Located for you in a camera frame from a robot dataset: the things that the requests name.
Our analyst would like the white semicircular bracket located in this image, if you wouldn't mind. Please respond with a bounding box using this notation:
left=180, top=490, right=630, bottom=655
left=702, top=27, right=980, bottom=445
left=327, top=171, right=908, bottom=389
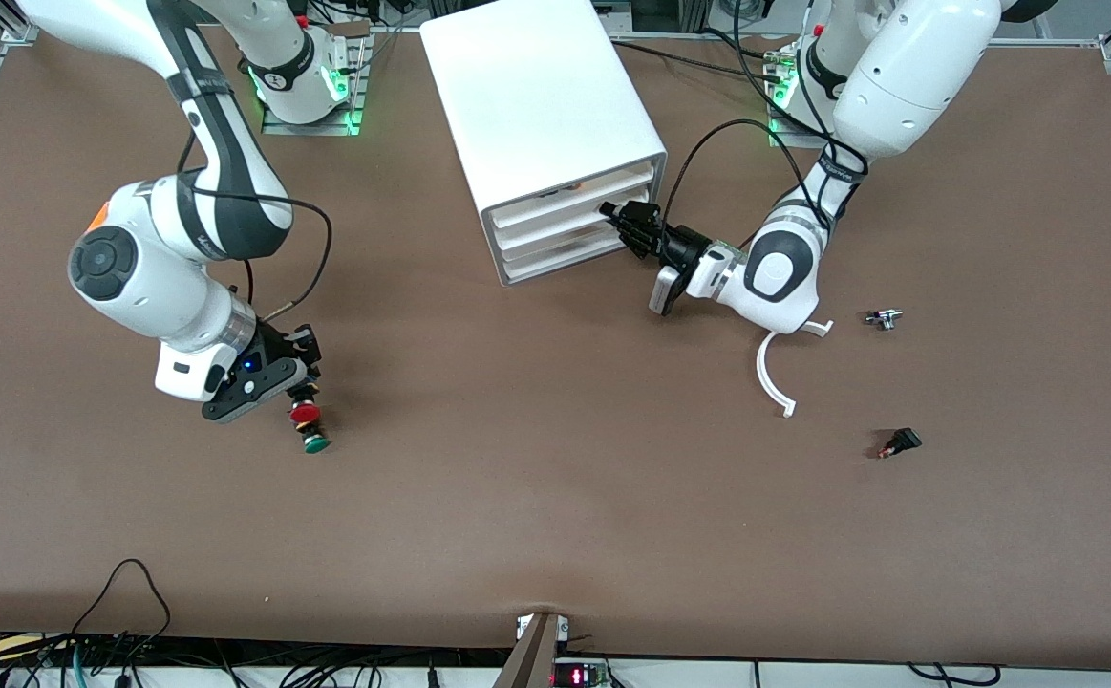
left=756, top=320, right=835, bottom=419

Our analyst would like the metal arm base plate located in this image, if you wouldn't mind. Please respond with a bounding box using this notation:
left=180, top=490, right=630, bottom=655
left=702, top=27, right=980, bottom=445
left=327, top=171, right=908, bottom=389
left=262, top=29, right=365, bottom=137
left=767, top=105, right=838, bottom=151

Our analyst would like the white drawer cabinet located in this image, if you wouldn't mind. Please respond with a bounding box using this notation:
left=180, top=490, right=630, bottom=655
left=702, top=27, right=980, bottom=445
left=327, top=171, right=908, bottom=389
left=419, top=0, right=668, bottom=288

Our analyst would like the white pole clamp bracket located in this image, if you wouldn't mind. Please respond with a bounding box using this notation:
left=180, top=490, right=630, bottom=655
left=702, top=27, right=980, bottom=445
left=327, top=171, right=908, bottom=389
left=515, top=614, right=570, bottom=643

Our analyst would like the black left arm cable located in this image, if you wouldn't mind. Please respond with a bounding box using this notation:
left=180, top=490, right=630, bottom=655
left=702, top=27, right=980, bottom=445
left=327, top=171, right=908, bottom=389
left=660, top=0, right=871, bottom=249

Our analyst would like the device with red display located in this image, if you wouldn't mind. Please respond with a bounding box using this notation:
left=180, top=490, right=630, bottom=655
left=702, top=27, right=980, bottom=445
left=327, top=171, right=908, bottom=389
left=551, top=657, right=610, bottom=688

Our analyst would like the brown camera stand pole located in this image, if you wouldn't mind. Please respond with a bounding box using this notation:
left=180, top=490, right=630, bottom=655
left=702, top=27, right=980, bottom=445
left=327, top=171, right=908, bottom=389
left=493, top=612, right=564, bottom=688

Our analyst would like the small black square switch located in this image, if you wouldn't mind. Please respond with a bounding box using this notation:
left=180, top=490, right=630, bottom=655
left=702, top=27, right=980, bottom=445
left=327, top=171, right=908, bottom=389
left=878, top=427, right=923, bottom=461

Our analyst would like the looped black cable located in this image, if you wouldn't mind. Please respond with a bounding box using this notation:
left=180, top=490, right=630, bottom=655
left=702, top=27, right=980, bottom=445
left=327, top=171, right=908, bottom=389
left=63, top=559, right=174, bottom=688

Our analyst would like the black cable on table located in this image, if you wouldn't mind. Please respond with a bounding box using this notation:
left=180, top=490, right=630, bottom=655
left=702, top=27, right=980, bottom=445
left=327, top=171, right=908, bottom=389
left=612, top=27, right=776, bottom=85

